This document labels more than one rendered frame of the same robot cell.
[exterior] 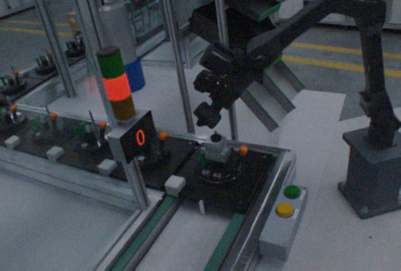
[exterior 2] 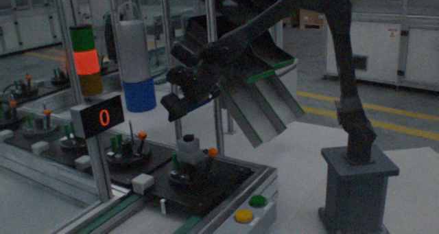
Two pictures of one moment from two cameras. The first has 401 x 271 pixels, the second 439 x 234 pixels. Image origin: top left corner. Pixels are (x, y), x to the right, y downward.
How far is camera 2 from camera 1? 26 cm
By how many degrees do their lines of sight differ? 10
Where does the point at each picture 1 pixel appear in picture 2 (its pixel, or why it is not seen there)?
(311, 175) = (294, 199)
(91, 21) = not seen: outside the picture
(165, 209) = (126, 204)
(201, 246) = not seen: outside the picture
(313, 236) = not seen: outside the picture
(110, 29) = (125, 44)
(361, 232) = not seen: outside the picture
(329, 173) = (313, 199)
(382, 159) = (353, 173)
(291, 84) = (290, 108)
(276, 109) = (266, 127)
